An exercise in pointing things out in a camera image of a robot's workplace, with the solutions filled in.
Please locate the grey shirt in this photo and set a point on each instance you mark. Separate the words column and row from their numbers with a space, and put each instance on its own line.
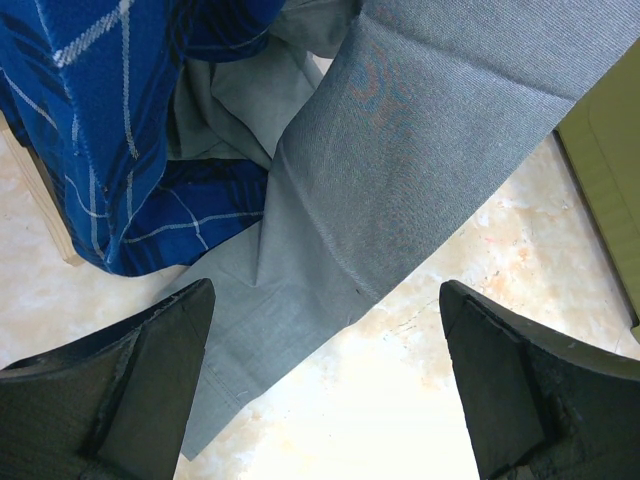
column 428, row 107

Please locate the blue plaid shirt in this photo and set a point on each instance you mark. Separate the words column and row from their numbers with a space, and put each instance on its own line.
column 88, row 84

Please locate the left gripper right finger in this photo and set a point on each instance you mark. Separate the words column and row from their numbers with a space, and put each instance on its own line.
column 539, row 404

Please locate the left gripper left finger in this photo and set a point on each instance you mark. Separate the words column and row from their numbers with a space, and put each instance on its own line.
column 113, row 404

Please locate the green plastic basket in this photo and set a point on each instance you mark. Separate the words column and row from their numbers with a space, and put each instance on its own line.
column 600, row 136

